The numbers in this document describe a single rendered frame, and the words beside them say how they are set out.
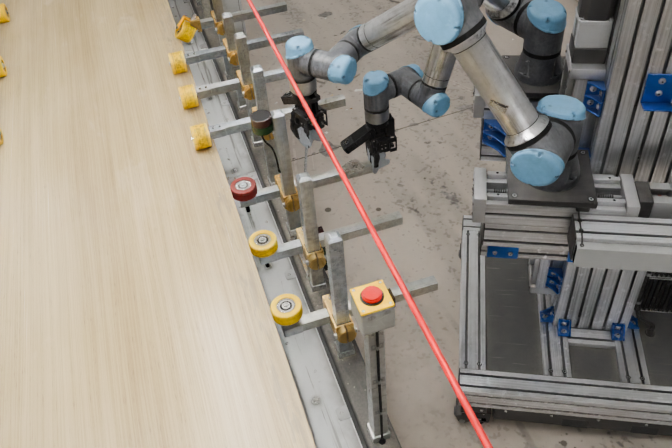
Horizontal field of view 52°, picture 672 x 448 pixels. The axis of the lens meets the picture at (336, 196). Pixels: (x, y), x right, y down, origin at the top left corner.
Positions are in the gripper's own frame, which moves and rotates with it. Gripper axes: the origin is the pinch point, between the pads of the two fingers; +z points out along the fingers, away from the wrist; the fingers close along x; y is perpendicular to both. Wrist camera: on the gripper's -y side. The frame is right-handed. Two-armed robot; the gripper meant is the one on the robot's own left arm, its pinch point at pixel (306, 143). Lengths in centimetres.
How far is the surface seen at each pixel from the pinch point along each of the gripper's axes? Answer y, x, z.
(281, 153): 1.8, -10.1, -2.7
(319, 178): 1.3, 2.4, 14.6
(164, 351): 31, -67, 11
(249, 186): -6.0, -18.4, 10.2
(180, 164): -30.7, -28.9, 10.5
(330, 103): -17.5, 22.4, 5.0
